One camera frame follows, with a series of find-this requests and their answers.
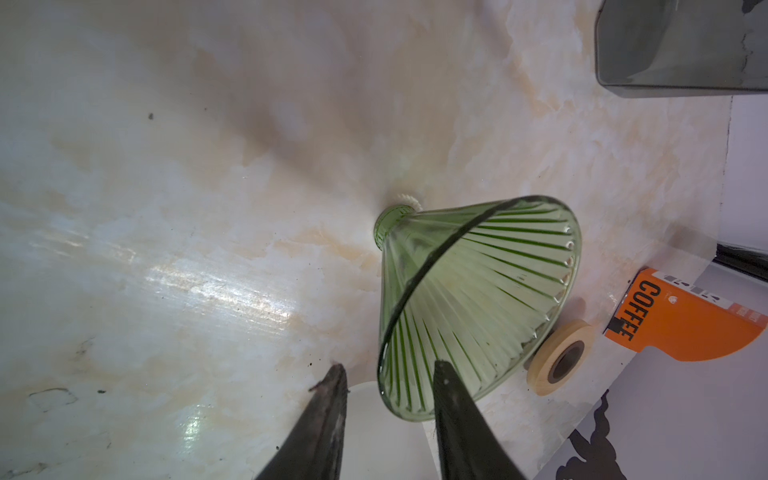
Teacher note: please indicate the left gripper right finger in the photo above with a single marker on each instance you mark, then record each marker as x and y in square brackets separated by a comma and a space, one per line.
[467, 447]

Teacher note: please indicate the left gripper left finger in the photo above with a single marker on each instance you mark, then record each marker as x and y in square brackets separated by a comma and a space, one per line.
[314, 446]

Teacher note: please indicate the green glass dripper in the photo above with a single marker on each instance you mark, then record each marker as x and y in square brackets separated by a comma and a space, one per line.
[479, 286]

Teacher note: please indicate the orange coffee filter pack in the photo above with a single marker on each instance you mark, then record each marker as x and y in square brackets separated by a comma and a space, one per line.
[684, 321]

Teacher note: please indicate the grey glass measuring cup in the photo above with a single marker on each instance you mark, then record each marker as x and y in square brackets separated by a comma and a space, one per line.
[654, 49]

